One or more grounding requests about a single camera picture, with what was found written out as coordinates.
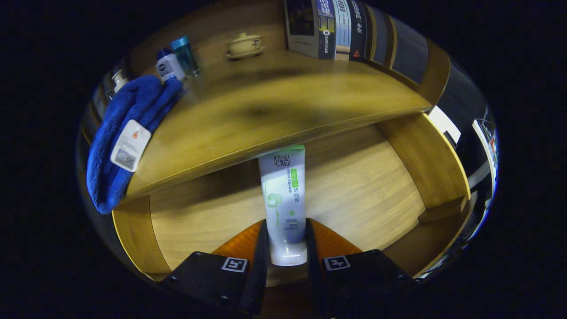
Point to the white green cleanser tube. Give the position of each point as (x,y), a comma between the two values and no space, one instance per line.
(283,199)

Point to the thick book with blue spine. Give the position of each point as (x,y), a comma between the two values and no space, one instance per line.
(303,26)

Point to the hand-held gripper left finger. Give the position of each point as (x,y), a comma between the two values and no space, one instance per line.
(259,274)

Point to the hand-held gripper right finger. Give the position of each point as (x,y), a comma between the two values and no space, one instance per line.
(314,274)

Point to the beige lidded teacup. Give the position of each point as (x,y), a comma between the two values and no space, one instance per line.
(243,44)

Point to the blue folded towel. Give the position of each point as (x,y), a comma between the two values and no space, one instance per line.
(106,177)

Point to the teal bottle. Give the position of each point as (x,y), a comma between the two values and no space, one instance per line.
(186,55)

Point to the wooden cabinet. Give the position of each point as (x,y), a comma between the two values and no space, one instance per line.
(436,75)

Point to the wooden countertop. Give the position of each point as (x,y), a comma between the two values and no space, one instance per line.
(266,110)

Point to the black-spined book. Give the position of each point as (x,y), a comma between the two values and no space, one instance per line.
(358,31)

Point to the wooden drawer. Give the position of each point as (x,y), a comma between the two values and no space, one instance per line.
(354,186)

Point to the white blue-capped lotion bottle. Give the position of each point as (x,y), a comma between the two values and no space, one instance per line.
(170,68)

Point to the white pump bottle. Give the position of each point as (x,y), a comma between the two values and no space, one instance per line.
(118,79)

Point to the thin grey-spined book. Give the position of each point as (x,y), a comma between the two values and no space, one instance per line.
(342,26)

